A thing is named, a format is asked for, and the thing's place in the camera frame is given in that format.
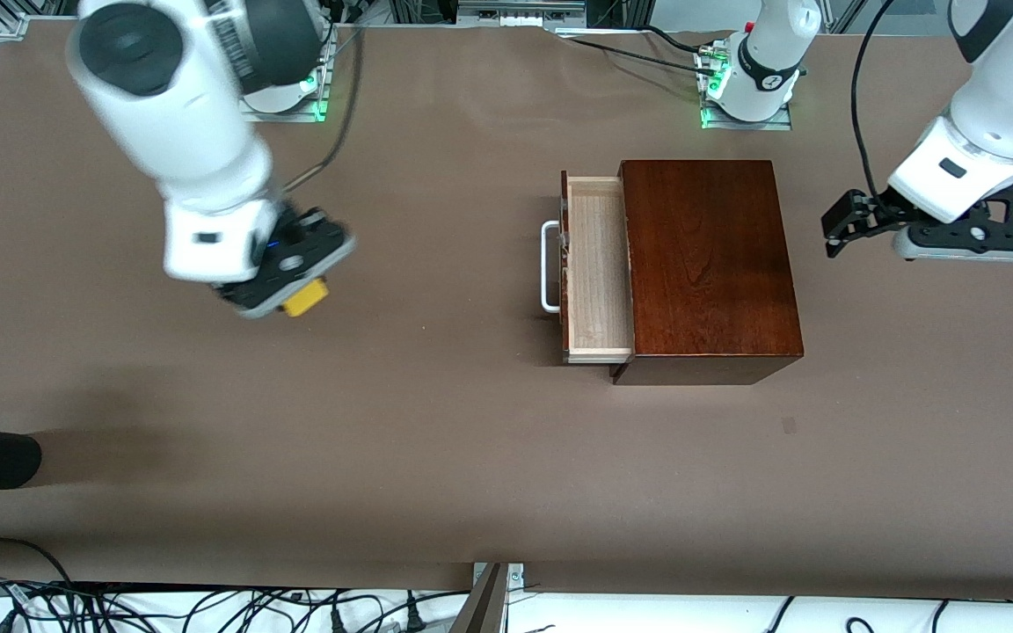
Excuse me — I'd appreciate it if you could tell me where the yellow cube block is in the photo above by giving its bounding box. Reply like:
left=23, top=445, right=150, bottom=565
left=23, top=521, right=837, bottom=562
left=282, top=280, right=330, bottom=317

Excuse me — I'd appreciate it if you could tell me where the light wood drawer white handle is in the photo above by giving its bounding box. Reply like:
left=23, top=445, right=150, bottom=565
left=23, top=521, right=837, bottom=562
left=542, top=170, right=636, bottom=366

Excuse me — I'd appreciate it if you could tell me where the dark brown wooden cabinet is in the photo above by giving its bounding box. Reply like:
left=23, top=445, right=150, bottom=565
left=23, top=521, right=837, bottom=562
left=609, top=160, right=805, bottom=386

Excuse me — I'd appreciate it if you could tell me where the brown table cover sheet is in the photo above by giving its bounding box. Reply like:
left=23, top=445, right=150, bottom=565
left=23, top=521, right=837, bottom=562
left=0, top=19, right=1013, bottom=592

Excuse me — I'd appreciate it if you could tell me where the grey equipment box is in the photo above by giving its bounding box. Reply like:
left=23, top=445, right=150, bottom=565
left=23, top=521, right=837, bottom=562
left=455, top=0, right=588, bottom=29

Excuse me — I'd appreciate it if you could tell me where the dark metal beam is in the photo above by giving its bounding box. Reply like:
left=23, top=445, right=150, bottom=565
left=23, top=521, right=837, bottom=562
left=449, top=563, right=509, bottom=633

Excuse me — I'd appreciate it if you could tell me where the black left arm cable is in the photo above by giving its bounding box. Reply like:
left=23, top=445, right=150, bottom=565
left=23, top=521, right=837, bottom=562
left=851, top=0, right=900, bottom=210

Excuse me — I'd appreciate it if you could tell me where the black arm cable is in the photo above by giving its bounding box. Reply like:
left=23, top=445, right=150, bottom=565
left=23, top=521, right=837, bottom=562
left=851, top=0, right=900, bottom=210
left=282, top=26, right=365, bottom=196

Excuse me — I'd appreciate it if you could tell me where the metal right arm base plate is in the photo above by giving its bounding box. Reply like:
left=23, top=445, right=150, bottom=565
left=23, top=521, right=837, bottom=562
left=243, top=84, right=332, bottom=124

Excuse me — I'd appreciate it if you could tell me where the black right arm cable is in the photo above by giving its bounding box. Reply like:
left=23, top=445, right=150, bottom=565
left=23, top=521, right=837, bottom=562
left=282, top=26, right=365, bottom=196

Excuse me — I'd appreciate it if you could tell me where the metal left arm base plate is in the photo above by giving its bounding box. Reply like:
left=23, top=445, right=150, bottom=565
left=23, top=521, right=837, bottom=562
left=698, top=40, right=794, bottom=133

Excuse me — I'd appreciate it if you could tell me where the black base cable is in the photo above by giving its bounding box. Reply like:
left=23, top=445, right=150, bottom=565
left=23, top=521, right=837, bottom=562
left=570, top=28, right=720, bottom=78

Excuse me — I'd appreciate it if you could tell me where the silver metal bracket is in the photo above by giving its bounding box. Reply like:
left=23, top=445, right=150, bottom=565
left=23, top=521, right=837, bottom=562
left=471, top=563, right=525, bottom=608

